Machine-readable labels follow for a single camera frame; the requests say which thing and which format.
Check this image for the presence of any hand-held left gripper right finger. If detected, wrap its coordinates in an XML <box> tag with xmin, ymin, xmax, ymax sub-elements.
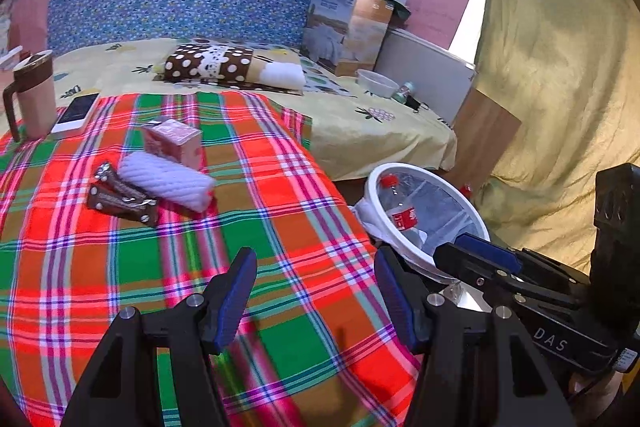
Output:
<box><xmin>374</xmin><ymin>247</ymin><xmax>576</xmax><ymax>427</ymax></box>

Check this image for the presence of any red and white carton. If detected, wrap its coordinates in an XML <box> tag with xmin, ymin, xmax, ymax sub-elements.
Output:
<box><xmin>140</xmin><ymin>118</ymin><xmax>205</xmax><ymax>172</ymax></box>

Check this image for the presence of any clear plastic bowl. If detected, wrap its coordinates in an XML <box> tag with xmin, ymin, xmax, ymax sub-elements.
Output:
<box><xmin>356</xmin><ymin>69</ymin><xmax>400</xmax><ymax>98</ymax></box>

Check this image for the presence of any small green bottle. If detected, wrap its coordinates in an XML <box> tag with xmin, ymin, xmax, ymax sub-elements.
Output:
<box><xmin>391</xmin><ymin>81</ymin><xmax>416</xmax><ymax>104</ymax></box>

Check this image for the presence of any brown coffee sachet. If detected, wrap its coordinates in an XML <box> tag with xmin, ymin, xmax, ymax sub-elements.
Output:
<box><xmin>95</xmin><ymin>162</ymin><xmax>146</xmax><ymax>202</ymax></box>
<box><xmin>86</xmin><ymin>184</ymin><xmax>160</xmax><ymax>227</ymax></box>

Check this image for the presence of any yellow printed bed sheet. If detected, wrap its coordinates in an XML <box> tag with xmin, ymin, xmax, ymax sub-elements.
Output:
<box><xmin>0</xmin><ymin>38</ymin><xmax>458</xmax><ymax>180</ymax></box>

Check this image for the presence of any white fluffy cloth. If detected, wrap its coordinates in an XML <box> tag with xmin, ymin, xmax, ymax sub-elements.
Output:
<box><xmin>260</xmin><ymin>61</ymin><xmax>307</xmax><ymax>90</ymax></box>

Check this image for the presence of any white cabinet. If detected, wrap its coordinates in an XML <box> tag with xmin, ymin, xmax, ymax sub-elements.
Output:
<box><xmin>375</xmin><ymin>27</ymin><xmax>476</xmax><ymax>125</ymax></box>

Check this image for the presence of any white foam net sleeve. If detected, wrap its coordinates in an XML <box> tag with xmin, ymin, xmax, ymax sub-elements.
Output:
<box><xmin>117</xmin><ymin>150</ymin><xmax>217</xmax><ymax>214</ymax></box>

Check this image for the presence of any brown polka dot pillow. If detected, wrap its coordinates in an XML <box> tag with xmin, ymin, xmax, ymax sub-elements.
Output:
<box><xmin>152</xmin><ymin>39</ymin><xmax>307</xmax><ymax>96</ymax></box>

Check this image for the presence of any red green plaid blanket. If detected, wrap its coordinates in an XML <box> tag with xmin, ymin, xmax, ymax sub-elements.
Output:
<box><xmin>0</xmin><ymin>91</ymin><xmax>426</xmax><ymax>427</ymax></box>

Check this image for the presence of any wooden board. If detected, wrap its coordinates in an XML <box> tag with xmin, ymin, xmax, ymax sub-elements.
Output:
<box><xmin>452</xmin><ymin>87</ymin><xmax>522</xmax><ymax>192</ymax></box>

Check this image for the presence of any white smartphone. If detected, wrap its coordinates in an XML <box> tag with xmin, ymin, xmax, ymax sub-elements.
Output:
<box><xmin>51</xmin><ymin>92</ymin><xmax>102</xmax><ymax>135</ymax></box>

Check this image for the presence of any beige mug with brown handle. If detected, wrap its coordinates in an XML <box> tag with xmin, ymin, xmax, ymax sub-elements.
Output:
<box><xmin>2</xmin><ymin>49</ymin><xmax>57</xmax><ymax>142</ymax></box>

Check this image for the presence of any printed quilt box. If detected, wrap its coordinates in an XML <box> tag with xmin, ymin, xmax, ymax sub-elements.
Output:
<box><xmin>300</xmin><ymin>0</ymin><xmax>393</xmax><ymax>78</ymax></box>

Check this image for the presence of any floral cloth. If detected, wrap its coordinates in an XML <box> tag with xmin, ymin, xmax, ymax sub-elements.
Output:
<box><xmin>0</xmin><ymin>0</ymin><xmax>26</xmax><ymax>58</ymax></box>

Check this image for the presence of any clear bottle with red label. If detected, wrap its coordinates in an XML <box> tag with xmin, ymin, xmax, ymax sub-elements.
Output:
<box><xmin>377</xmin><ymin>173</ymin><xmax>426</xmax><ymax>248</ymax></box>

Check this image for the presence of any white plastic object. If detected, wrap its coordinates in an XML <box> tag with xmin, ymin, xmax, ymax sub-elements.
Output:
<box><xmin>0</xmin><ymin>46</ymin><xmax>25</xmax><ymax>72</ymax></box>

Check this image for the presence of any yellow curtain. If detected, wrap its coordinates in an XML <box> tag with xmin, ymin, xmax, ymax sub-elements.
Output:
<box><xmin>472</xmin><ymin>0</ymin><xmax>640</xmax><ymax>278</ymax></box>

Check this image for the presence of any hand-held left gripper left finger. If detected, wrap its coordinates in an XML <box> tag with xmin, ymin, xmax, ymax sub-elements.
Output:
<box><xmin>60</xmin><ymin>247</ymin><xmax>258</xmax><ymax>427</ymax></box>

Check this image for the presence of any white trash bin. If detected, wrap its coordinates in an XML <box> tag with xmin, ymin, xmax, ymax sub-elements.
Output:
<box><xmin>352</xmin><ymin>162</ymin><xmax>492</xmax><ymax>285</ymax></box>

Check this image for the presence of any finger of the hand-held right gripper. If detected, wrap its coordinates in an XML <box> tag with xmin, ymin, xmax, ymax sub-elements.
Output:
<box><xmin>456</xmin><ymin>233</ymin><xmax>592</xmax><ymax>294</ymax></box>
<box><xmin>433</xmin><ymin>244</ymin><xmax>590</xmax><ymax>314</ymax></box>

